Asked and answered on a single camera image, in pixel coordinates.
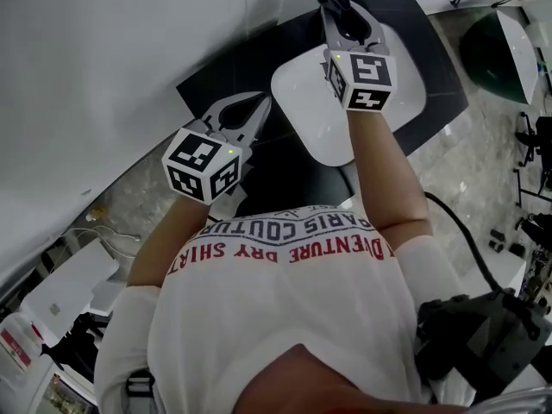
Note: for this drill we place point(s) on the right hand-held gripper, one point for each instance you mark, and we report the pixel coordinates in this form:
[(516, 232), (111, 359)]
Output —
[(366, 80)]

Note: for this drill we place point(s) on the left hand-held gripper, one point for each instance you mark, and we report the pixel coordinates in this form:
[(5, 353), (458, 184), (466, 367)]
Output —
[(202, 166)]

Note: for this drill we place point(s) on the person's left forearm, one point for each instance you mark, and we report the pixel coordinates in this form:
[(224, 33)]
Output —
[(164, 244)]

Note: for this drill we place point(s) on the person's right forearm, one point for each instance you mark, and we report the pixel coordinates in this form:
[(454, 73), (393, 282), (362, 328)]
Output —
[(388, 179)]

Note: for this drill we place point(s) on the wooden vanity with black top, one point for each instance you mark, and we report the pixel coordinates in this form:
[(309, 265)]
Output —
[(241, 71)]

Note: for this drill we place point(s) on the white sink basin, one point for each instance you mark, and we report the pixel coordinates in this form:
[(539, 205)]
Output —
[(310, 110)]

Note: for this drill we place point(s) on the white table with green base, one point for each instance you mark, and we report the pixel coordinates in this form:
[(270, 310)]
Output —
[(513, 50)]

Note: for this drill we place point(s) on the person's white printed t-shirt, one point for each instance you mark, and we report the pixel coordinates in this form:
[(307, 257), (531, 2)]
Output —
[(280, 309)]

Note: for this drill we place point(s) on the black tripod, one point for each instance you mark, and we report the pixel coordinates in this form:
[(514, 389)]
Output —
[(539, 145)]

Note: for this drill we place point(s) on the white desk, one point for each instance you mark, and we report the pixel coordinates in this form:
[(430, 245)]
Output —
[(69, 283)]

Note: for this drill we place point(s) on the person's chin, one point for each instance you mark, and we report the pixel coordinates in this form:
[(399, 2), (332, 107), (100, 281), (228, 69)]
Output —
[(332, 382)]

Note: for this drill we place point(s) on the white jug with red label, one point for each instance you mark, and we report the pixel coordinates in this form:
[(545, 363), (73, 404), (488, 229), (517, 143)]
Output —
[(19, 343)]

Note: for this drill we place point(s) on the yellow wall plug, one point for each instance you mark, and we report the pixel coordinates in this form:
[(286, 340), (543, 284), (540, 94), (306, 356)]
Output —
[(97, 214)]

